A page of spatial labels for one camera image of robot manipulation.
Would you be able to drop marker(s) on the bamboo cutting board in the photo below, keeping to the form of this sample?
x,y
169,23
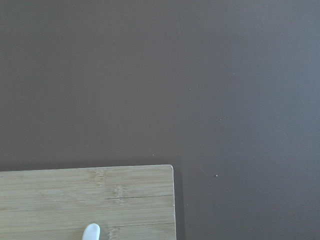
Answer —
x,y
127,202

